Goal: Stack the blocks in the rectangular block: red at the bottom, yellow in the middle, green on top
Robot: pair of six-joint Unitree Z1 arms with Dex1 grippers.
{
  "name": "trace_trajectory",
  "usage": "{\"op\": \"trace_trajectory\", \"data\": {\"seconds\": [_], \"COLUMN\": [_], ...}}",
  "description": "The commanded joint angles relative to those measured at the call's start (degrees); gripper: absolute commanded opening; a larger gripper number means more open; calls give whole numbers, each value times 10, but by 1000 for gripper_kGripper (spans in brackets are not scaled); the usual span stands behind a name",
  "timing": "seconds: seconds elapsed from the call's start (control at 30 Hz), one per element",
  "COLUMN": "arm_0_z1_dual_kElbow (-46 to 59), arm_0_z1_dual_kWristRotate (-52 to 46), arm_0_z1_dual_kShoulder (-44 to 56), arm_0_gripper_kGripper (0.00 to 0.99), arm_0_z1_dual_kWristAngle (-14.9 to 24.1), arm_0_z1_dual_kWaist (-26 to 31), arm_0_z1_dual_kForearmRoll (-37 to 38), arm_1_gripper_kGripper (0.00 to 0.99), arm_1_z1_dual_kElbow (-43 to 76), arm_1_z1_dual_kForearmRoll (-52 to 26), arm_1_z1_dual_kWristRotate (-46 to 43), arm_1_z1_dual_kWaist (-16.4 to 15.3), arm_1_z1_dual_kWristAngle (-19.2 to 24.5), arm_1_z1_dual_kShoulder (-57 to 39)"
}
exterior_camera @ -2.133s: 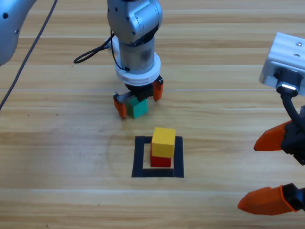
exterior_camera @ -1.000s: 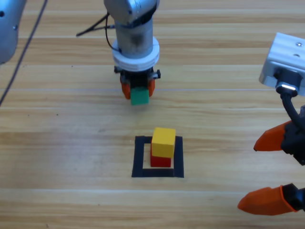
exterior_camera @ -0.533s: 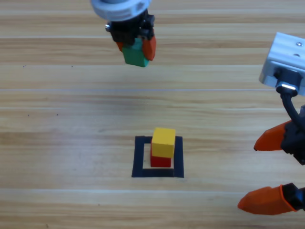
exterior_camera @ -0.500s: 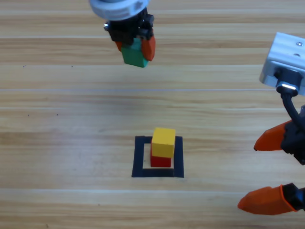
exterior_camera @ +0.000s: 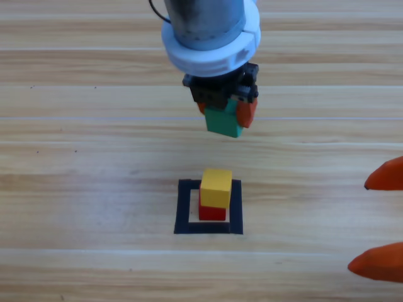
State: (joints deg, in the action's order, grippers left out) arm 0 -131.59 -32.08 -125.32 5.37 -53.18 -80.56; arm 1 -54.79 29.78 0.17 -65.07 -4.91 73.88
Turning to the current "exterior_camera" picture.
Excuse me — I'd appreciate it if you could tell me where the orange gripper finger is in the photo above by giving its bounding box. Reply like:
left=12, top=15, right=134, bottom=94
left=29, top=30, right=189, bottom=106
left=364, top=155, right=403, bottom=192
left=347, top=242, right=403, bottom=283

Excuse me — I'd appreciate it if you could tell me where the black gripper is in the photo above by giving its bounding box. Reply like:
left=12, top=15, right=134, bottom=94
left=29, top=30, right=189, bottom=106
left=182, top=62, right=259, bottom=129

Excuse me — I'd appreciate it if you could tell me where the green wooden cube block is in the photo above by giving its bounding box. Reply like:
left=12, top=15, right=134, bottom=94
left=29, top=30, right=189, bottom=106
left=205, top=97, right=246, bottom=138

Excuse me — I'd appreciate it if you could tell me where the yellow wooden cube block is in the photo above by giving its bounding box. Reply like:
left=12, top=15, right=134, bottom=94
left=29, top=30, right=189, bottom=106
left=199, top=168, right=233, bottom=209

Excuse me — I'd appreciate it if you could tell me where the red wooden cube block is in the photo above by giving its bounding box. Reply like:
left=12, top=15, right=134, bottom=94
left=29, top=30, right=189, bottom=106
left=198, top=188, right=227, bottom=221

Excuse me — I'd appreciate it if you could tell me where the black tape square outline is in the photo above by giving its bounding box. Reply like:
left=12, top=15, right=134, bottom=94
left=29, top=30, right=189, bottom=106
left=173, top=178, right=244, bottom=235

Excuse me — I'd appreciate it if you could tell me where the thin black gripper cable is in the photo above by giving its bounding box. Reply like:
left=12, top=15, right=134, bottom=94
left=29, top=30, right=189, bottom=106
left=147, top=0, right=173, bottom=25

